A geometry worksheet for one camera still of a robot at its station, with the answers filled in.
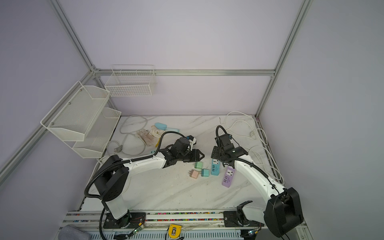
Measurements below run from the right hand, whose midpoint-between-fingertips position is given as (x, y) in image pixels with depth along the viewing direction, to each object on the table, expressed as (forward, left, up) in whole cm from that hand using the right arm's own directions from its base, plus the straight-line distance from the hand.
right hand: (217, 153), depth 84 cm
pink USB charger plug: (-8, +14, -11) cm, 19 cm away
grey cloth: (-38, +70, -8) cm, 80 cm away
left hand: (-2, +9, -2) cm, 9 cm away
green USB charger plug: (-2, +11, -11) cm, 15 cm away
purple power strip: (-10, -6, -11) cm, 16 cm away
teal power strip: (-4, +1, -10) cm, 11 cm away
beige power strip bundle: (+19, +45, -10) cm, 50 cm away
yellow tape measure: (-36, +22, -12) cm, 44 cm away
